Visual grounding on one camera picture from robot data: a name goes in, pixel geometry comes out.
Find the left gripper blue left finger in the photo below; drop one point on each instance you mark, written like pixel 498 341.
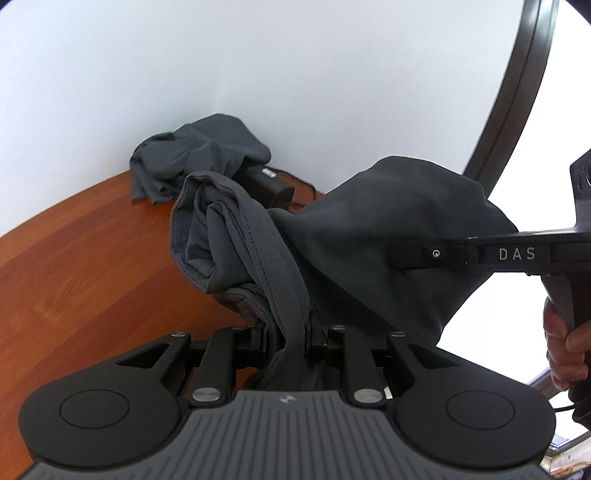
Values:
pixel 229 350

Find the person's right hand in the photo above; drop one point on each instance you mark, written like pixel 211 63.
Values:
pixel 566 350

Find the black power adapter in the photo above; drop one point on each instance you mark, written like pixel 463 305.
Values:
pixel 265 186

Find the black window frame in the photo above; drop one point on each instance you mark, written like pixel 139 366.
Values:
pixel 517 94

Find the folded dark grey garment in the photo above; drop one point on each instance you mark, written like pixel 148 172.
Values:
pixel 218 143

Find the dark grey hooded jacket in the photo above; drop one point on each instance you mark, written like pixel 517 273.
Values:
pixel 329 263

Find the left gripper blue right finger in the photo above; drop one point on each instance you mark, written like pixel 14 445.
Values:
pixel 346 364

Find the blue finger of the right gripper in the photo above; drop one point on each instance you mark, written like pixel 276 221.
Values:
pixel 457 254

